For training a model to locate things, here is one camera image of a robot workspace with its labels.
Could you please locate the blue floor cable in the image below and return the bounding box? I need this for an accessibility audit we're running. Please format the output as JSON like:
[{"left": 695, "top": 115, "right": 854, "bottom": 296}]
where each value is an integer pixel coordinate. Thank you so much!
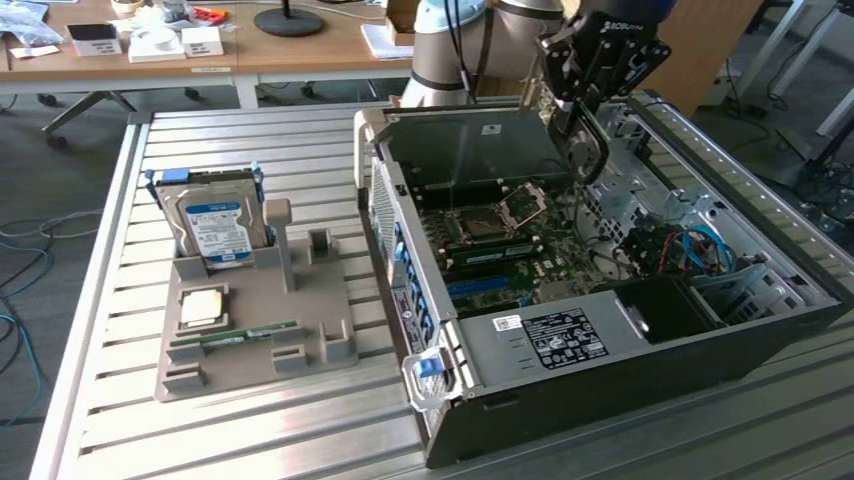
[{"left": 0, "top": 244, "right": 51, "bottom": 434}]

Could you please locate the white box with black insert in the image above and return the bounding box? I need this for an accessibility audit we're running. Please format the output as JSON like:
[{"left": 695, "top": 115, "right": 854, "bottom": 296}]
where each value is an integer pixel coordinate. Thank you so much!
[{"left": 63, "top": 22, "right": 125, "bottom": 58}]

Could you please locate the small cardboard box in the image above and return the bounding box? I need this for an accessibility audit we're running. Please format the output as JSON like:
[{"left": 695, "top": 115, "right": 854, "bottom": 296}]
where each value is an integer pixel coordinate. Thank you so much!
[{"left": 384, "top": 0, "right": 420, "bottom": 35}]

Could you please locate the wooden cabinet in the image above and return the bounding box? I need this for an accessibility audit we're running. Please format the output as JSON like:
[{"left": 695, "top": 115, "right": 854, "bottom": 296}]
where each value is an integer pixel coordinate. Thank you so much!
[{"left": 556, "top": 0, "right": 765, "bottom": 117}]

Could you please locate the silver CPU chip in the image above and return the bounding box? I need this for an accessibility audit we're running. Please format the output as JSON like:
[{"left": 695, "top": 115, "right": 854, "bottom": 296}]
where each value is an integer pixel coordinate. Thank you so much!
[{"left": 177, "top": 289, "right": 225, "bottom": 329}]

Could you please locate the green motherboard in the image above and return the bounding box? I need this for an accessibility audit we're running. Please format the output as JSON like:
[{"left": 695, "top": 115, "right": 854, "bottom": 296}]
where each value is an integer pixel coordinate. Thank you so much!
[{"left": 416, "top": 174, "right": 641, "bottom": 321}]

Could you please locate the black floor stand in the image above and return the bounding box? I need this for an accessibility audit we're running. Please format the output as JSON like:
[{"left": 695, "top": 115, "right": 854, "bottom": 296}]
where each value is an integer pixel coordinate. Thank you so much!
[{"left": 772, "top": 124, "right": 854, "bottom": 236}]

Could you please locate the silver power supply unit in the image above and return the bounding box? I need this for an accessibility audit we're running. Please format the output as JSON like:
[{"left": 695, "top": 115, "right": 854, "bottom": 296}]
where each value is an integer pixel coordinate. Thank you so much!
[{"left": 456, "top": 289, "right": 652, "bottom": 391}]

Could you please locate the grey parts rack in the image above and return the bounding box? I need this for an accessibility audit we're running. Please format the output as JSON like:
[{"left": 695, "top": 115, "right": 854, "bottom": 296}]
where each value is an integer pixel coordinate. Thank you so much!
[{"left": 152, "top": 197, "right": 361, "bottom": 404}]

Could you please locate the silver perforated disk bay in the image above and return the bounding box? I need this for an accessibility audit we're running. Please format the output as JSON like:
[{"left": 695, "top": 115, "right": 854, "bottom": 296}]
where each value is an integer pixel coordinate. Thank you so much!
[{"left": 571, "top": 142, "right": 741, "bottom": 251}]

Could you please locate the white card with red print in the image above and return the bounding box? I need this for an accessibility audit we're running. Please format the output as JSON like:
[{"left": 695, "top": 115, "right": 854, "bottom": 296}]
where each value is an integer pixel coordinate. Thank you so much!
[{"left": 7, "top": 44, "right": 61, "bottom": 60}]

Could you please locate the black round lamp base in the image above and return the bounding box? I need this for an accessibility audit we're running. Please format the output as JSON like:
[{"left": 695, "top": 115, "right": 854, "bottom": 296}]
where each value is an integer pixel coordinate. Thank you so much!
[{"left": 252, "top": 0, "right": 328, "bottom": 38}]

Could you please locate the wooden desk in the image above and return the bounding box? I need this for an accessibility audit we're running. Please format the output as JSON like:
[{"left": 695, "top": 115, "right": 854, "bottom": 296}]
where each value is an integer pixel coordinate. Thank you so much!
[{"left": 0, "top": 0, "right": 601, "bottom": 149}]

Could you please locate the red and black wire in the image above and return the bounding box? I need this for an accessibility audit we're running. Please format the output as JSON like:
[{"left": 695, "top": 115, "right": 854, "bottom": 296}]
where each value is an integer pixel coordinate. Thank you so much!
[{"left": 647, "top": 233, "right": 669, "bottom": 274}]

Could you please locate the metal socket cover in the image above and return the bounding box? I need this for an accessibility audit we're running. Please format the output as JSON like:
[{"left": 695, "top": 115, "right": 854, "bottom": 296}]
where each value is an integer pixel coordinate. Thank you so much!
[{"left": 496, "top": 180, "right": 552, "bottom": 236}]

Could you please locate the black plastic fan shroud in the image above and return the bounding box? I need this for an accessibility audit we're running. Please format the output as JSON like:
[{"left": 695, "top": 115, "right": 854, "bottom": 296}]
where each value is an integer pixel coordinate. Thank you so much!
[{"left": 611, "top": 276, "right": 729, "bottom": 346}]

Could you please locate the stack of white papers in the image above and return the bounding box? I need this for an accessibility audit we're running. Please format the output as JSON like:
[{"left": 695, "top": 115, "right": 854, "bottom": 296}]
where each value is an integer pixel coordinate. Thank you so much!
[{"left": 358, "top": 22, "right": 416, "bottom": 61}]

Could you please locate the grey floor cable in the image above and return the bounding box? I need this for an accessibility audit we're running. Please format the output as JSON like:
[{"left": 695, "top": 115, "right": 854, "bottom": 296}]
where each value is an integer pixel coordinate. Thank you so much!
[{"left": 0, "top": 208, "right": 105, "bottom": 241}]

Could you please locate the black open PC case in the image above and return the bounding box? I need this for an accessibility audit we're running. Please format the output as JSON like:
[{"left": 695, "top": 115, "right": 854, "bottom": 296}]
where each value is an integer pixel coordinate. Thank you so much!
[{"left": 352, "top": 88, "right": 854, "bottom": 470}]

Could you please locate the blue wire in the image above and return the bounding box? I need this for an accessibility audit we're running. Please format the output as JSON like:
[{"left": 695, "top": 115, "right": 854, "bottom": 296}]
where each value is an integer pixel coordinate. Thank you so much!
[{"left": 677, "top": 224, "right": 736, "bottom": 275}]

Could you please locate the CPU socket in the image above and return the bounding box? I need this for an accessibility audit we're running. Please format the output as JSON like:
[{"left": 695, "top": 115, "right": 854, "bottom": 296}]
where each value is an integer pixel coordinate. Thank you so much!
[{"left": 452, "top": 204, "right": 528, "bottom": 241}]

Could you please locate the blue expansion slot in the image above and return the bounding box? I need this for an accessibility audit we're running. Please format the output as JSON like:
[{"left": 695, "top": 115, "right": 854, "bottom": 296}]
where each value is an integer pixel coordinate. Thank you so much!
[{"left": 444, "top": 277, "right": 512, "bottom": 301}]

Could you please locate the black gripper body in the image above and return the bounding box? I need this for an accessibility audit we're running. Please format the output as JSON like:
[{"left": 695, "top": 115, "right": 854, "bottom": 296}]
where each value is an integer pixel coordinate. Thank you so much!
[{"left": 565, "top": 0, "right": 675, "bottom": 44}]

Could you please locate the silver hinged disk bracket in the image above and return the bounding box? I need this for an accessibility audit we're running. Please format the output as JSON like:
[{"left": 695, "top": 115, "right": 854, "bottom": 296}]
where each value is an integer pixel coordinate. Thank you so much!
[{"left": 685, "top": 262, "right": 812, "bottom": 326}]

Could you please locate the black camera cable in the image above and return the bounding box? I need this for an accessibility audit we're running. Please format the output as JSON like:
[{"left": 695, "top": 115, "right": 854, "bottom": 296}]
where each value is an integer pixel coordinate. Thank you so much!
[{"left": 445, "top": 0, "right": 494, "bottom": 99}]

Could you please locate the hard disk in blue caddy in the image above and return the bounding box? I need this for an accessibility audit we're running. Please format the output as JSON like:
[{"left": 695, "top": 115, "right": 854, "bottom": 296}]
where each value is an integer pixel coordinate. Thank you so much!
[{"left": 142, "top": 162, "right": 278, "bottom": 274}]

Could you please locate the red plastic object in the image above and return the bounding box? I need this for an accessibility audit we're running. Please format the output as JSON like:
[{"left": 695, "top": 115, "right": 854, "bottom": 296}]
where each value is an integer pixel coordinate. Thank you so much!
[{"left": 190, "top": 5, "right": 232, "bottom": 26}]

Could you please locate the green RAM stick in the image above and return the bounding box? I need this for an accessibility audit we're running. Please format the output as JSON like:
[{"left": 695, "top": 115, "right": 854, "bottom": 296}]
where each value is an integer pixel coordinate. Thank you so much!
[{"left": 166, "top": 320, "right": 300, "bottom": 350}]

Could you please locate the graphics card with metal bracket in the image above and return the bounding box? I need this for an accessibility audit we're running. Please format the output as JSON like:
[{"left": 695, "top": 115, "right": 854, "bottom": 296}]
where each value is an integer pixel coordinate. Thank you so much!
[{"left": 517, "top": 74, "right": 609, "bottom": 185}]

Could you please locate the white box with round cup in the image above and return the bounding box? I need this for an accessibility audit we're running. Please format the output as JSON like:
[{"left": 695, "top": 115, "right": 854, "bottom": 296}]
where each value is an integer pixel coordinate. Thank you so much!
[{"left": 125, "top": 27, "right": 188, "bottom": 65}]

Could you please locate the silver chipset heatsink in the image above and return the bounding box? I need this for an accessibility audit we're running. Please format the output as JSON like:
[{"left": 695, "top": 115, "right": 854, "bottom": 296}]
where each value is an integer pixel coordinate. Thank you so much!
[{"left": 536, "top": 282, "right": 581, "bottom": 304}]

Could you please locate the blue case latch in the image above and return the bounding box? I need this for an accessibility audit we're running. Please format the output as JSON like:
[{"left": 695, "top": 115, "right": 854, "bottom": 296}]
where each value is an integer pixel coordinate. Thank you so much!
[{"left": 412, "top": 355, "right": 445, "bottom": 380}]

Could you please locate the clear plastic bag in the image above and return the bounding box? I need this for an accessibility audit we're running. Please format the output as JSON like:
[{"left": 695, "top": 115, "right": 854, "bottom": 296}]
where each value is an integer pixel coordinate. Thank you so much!
[{"left": 0, "top": 2, "right": 66, "bottom": 47}]

